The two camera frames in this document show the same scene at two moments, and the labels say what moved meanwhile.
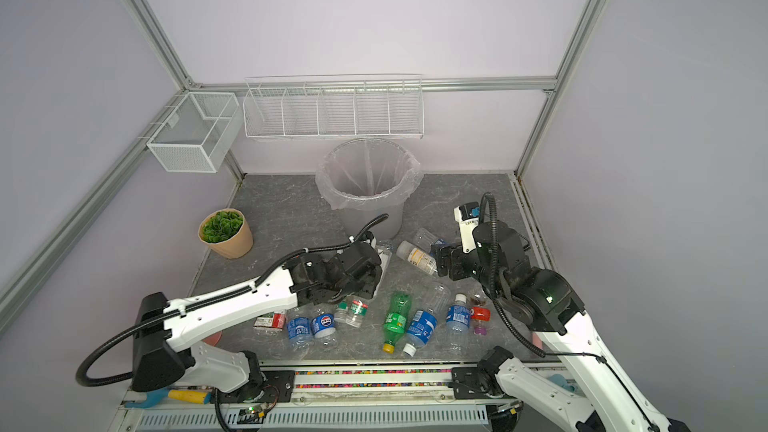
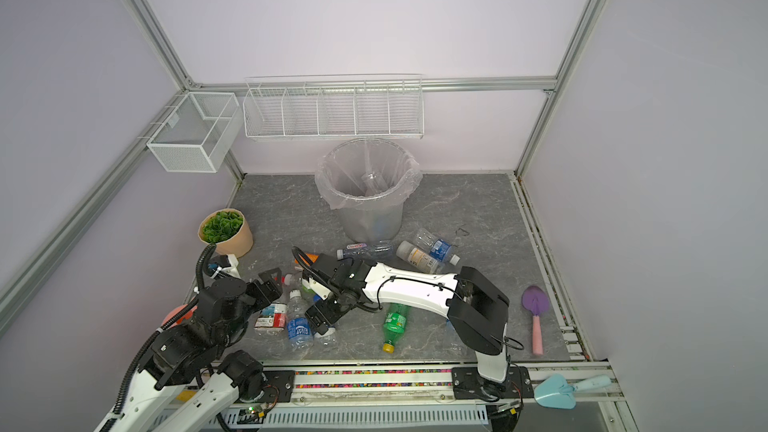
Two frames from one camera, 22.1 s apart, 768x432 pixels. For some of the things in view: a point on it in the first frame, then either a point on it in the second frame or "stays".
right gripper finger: [443, 261] to [317, 320]
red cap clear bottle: [269, 323] stays
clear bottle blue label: [426, 239] stays
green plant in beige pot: [226, 233] stays
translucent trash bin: [368, 181] stays
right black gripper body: [470, 266] to [335, 306]
